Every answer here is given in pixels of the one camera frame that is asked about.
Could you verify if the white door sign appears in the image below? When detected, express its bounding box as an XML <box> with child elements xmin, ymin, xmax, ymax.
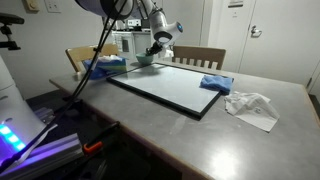
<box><xmin>228</xmin><ymin>0</ymin><xmax>244</xmax><ymax>8</ymax></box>

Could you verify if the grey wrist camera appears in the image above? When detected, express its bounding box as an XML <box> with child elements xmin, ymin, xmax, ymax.
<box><xmin>163</xmin><ymin>41</ymin><xmax>176</xmax><ymax>52</ymax></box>

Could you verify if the light wooden chair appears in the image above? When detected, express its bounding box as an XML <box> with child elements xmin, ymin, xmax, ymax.
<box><xmin>65</xmin><ymin>43</ymin><xmax>120</xmax><ymax>74</ymax></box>

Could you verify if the silver door lever handle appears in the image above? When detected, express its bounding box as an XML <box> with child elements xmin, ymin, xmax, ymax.
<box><xmin>250</xmin><ymin>25</ymin><xmax>263</xmax><ymax>38</ymax></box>

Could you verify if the white countertop appliance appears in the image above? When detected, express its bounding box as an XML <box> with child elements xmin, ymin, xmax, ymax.
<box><xmin>128</xmin><ymin>18</ymin><xmax>142</xmax><ymax>31</ymax></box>

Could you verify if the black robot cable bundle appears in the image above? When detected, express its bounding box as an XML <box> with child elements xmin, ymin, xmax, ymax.
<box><xmin>0</xmin><ymin>0</ymin><xmax>136</xmax><ymax>174</ymax></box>

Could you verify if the blue tissue box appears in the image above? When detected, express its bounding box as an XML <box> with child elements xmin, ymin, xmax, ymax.
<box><xmin>82</xmin><ymin>54</ymin><xmax>128</xmax><ymax>81</ymax></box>

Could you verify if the white wall switch plate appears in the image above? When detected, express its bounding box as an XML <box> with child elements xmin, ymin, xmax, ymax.
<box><xmin>44</xmin><ymin>0</ymin><xmax>63</xmax><ymax>14</ymax></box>

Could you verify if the aluminium mounting bracket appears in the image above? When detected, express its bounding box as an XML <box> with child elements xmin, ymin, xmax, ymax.
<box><xmin>33</xmin><ymin>107</ymin><xmax>56</xmax><ymax>125</ymax></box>

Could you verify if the black framed whiteboard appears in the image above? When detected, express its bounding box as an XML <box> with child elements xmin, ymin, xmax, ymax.
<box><xmin>105</xmin><ymin>62</ymin><xmax>234</xmax><ymax>120</ymax></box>

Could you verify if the crumpled white paper towel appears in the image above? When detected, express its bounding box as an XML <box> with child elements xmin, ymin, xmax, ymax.
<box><xmin>224</xmin><ymin>91</ymin><xmax>280</xmax><ymax>133</ymax></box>

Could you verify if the blue cloth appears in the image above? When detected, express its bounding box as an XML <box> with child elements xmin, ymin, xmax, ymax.
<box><xmin>199</xmin><ymin>74</ymin><xmax>234</xmax><ymax>96</ymax></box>

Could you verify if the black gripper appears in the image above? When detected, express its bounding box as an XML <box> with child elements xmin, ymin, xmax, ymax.
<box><xmin>145</xmin><ymin>40</ymin><xmax>167</xmax><ymax>57</ymax></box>

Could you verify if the dark brown wooden chair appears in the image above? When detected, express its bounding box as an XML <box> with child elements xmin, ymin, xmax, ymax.
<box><xmin>171</xmin><ymin>45</ymin><xmax>227</xmax><ymax>71</ymax></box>

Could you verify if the green bowl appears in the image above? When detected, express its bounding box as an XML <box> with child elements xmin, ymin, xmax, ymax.
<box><xmin>135</xmin><ymin>52</ymin><xmax>155</xmax><ymax>66</ymax></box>

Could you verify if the beige round thermostat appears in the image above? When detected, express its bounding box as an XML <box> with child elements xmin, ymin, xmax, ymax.
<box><xmin>22</xmin><ymin>0</ymin><xmax>41</xmax><ymax>14</ymax></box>

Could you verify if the black clamp with orange grip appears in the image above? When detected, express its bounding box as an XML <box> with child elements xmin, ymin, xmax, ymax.
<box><xmin>82</xmin><ymin>121</ymin><xmax>121</xmax><ymax>156</ymax></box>

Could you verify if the aluminium extrusion rail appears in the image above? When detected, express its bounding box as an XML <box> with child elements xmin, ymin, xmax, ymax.
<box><xmin>0</xmin><ymin>133</ymin><xmax>84</xmax><ymax>180</ymax></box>

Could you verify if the black camera on stand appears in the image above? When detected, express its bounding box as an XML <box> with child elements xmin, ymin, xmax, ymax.
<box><xmin>0</xmin><ymin>12</ymin><xmax>26</xmax><ymax>52</ymax></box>

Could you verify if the white kitchen stove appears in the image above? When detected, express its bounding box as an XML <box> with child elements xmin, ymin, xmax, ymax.
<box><xmin>111</xmin><ymin>30</ymin><xmax>136</xmax><ymax>58</ymax></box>

